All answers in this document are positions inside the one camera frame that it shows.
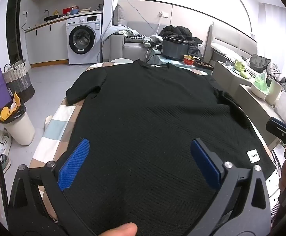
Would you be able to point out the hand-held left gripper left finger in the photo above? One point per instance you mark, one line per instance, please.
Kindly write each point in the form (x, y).
(74, 163)

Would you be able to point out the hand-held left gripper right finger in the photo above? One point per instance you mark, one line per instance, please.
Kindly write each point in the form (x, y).
(207, 164)

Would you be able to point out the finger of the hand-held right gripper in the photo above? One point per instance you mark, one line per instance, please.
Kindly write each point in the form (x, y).
(278, 129)

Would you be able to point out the black knit sweater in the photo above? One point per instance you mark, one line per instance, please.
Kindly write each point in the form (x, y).
(145, 115)

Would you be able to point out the person's right hand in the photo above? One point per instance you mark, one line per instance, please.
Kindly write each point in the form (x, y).
(284, 179)

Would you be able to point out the person's left hand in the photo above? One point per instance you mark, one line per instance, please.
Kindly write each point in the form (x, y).
(119, 229)

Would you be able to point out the striped rug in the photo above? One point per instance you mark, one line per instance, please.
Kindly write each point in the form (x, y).
(274, 162)

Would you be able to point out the checkered tablecloth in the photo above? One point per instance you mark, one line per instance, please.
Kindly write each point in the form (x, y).
(56, 132)

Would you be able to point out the white jug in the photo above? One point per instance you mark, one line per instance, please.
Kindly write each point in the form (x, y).
(273, 91)

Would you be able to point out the green plastic bag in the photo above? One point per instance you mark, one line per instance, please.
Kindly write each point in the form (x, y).
(261, 82)

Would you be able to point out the white trash bin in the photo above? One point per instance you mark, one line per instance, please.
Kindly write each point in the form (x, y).
(20, 130)

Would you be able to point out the grey side table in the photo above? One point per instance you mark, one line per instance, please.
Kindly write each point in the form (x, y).
(229, 83)

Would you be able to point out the grey jacket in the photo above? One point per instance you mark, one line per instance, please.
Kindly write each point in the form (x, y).
(261, 60)

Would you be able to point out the green toy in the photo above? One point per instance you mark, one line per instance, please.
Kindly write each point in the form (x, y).
(240, 66)

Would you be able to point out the yellow packet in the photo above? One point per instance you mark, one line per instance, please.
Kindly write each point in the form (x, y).
(10, 108)

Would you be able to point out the white curtain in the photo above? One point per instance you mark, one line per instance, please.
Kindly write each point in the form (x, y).
(278, 41)

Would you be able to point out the white pillow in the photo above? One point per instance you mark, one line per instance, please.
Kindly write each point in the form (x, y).
(228, 50)

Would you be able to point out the grey woven basket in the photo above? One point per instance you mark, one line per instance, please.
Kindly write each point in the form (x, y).
(20, 83)

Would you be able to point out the tray with food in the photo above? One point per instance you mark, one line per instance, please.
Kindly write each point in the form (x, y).
(204, 64)

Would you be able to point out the white round stool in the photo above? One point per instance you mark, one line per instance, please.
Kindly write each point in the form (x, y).
(120, 60)

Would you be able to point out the kitchen counter cabinet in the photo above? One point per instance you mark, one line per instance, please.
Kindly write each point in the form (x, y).
(49, 41)

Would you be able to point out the white washing machine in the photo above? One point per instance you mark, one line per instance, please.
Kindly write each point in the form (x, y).
(84, 39)

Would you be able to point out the grey sofa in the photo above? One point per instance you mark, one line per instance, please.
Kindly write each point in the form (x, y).
(133, 50)

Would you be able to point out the black jacket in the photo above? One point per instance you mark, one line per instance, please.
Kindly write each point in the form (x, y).
(180, 32)

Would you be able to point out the grey garment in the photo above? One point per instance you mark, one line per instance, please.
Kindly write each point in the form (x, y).
(151, 40)

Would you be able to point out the light blue garment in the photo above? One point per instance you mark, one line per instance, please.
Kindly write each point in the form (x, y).
(116, 30)

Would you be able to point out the houndstooth cushion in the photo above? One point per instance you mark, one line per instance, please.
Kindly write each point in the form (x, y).
(134, 37)

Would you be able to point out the black faucet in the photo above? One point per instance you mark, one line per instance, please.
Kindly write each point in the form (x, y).
(47, 13)

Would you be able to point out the red box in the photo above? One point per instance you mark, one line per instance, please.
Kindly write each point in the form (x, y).
(69, 10)

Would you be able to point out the wall outlet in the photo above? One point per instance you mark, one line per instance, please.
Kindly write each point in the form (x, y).
(164, 14)

